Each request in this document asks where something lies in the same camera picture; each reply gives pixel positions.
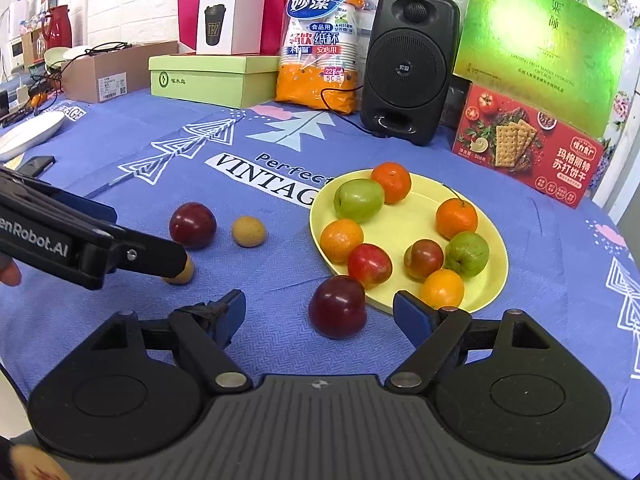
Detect person's left hand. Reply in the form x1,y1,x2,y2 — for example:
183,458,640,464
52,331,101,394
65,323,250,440
0,254,23,288

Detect shiny green gift box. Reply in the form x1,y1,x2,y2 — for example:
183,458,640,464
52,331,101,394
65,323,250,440
452,0,627,138

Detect yellow plastic plate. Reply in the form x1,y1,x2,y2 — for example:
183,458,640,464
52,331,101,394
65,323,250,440
309,169,510,315

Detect small brown kiwi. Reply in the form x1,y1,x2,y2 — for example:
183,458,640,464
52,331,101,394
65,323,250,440
231,216,267,248
162,255,195,286

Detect red-green apple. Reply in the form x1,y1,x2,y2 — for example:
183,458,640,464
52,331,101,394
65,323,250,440
403,239,445,281

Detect white appliance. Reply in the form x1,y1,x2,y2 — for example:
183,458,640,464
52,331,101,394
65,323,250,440
7,2,38,68

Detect red apple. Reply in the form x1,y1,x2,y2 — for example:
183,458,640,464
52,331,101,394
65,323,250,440
347,243,393,289

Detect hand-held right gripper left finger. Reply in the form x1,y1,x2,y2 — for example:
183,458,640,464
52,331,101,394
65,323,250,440
90,289,253,393

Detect red kettle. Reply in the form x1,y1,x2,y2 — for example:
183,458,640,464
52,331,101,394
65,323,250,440
40,5,71,58

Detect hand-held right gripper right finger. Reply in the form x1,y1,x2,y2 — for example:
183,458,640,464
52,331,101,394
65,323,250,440
385,290,551,393

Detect white oval device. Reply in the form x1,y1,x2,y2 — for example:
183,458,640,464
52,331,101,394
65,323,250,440
0,111,66,162

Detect black speaker cable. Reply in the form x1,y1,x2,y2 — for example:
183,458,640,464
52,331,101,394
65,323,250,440
320,86,386,137

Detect yellow-orange tangerine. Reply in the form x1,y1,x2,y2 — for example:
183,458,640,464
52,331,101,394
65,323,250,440
419,269,465,310

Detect round green apple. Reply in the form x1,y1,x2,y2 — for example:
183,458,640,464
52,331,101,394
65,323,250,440
444,231,490,279

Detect small dark red plum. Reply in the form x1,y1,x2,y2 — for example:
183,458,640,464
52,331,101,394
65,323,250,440
169,202,218,251

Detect small orange tangerine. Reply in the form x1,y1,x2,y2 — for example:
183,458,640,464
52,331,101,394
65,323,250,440
320,218,365,264

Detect white cup box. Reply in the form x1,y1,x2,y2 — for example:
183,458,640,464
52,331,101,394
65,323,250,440
196,0,267,57

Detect brown cardboard box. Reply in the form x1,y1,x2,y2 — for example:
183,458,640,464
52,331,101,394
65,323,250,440
61,41,180,105

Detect small black device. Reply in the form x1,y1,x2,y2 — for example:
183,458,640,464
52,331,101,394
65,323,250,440
11,156,56,177

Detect white bowl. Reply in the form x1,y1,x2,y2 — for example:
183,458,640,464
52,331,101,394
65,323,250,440
44,45,101,73

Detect large dark red plum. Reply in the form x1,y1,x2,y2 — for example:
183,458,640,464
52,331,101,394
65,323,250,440
308,275,367,339

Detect red cracker box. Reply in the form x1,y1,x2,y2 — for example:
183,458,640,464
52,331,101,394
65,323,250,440
452,84,605,209

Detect light green shoe box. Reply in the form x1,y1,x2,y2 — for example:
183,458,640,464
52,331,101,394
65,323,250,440
148,54,282,109

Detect orange tangerine with stem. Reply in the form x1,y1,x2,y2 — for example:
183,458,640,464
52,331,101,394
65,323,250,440
435,185,479,241

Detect magenta paper bag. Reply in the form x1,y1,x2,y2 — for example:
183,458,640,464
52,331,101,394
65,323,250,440
177,0,301,56

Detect black speaker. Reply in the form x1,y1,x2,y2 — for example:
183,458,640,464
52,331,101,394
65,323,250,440
361,0,461,147

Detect large oblong green fruit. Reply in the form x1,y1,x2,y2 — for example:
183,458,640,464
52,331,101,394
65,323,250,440
333,178,386,224

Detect blue printed tablecloth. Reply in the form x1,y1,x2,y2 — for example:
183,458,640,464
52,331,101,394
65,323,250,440
0,87,640,461

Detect orange paper cup package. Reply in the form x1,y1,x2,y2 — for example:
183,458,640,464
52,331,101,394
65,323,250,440
275,0,373,115

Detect deep orange tangerine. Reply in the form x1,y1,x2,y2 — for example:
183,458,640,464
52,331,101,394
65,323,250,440
371,162,412,205

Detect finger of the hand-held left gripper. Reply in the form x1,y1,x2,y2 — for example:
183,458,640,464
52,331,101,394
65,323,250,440
50,187,119,227
107,230,190,279

